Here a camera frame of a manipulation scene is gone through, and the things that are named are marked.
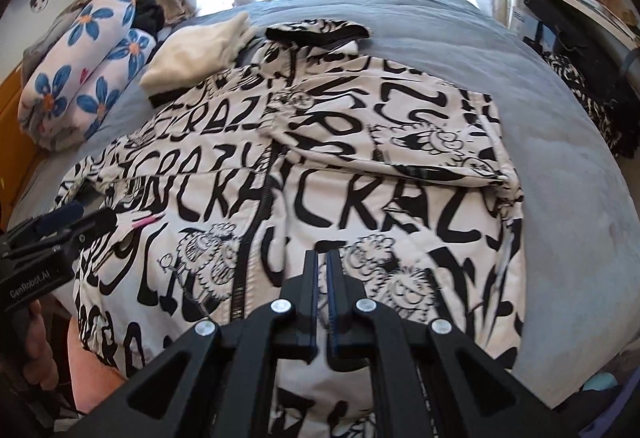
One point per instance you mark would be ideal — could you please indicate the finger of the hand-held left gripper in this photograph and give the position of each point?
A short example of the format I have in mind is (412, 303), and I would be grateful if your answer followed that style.
(57, 218)
(92, 225)

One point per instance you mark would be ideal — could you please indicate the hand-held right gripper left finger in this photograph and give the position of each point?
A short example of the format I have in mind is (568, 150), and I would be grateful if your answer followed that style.
(305, 298)

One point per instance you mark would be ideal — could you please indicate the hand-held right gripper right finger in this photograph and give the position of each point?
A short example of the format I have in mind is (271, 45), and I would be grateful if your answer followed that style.
(340, 298)

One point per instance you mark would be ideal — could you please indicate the white black printed jacket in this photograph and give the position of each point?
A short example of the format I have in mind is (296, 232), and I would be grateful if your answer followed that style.
(350, 198)

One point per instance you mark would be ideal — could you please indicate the person's left forearm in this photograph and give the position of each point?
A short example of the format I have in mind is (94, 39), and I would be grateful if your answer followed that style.
(95, 368)

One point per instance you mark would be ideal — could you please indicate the person's left hand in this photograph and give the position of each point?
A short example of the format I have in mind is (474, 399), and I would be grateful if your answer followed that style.
(42, 353)

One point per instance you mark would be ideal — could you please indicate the grey cloth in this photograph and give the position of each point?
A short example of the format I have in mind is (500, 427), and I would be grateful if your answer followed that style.
(50, 32)

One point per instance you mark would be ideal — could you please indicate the cream folded cloth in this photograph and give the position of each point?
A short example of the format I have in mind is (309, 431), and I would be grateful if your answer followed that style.
(195, 57)

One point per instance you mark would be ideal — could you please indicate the dark bundled cloth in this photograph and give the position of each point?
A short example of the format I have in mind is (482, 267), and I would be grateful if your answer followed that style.
(149, 13)

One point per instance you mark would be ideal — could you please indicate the grey bed blanket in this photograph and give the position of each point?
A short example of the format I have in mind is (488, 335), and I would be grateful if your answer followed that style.
(550, 142)

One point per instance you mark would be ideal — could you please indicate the teal object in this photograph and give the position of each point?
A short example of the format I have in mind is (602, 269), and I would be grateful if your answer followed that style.
(600, 382)

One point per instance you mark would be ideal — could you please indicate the black white striped cloth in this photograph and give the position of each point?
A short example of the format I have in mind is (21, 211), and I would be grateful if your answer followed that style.
(585, 102)

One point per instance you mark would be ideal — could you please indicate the black cabinet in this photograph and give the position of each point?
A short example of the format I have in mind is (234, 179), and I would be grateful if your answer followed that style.
(575, 22)

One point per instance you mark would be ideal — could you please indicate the orange wooden bed frame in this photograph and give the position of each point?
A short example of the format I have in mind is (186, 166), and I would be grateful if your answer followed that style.
(12, 142)

